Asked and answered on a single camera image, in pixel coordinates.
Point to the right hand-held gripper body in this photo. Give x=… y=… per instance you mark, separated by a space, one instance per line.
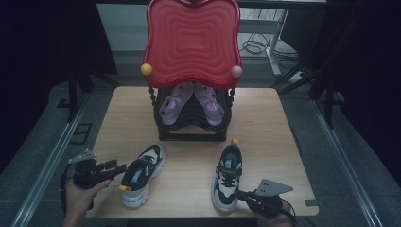
x=268 y=205

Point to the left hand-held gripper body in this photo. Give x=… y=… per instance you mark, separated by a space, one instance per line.
x=86 y=175

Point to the navy and white sneaker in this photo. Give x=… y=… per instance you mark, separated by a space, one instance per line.
x=227 y=183
x=142 y=176

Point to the purple sandal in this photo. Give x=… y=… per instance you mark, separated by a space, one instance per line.
x=175 y=105
x=209 y=105

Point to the red and black shoe rack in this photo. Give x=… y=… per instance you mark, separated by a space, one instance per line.
x=192 y=44

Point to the person's right hand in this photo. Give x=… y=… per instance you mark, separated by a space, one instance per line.
x=279 y=221

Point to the person's left hand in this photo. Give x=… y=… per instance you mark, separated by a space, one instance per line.
x=80 y=200

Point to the black metal stand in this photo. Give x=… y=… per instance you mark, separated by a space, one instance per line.
x=72 y=101
x=329 y=107

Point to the white power strip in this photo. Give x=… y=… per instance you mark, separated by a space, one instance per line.
x=297 y=77

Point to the dark curtain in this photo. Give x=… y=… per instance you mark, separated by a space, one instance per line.
x=31 y=63
x=372 y=78

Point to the metal floor rail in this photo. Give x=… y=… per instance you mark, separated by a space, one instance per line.
x=343 y=160
x=47 y=160

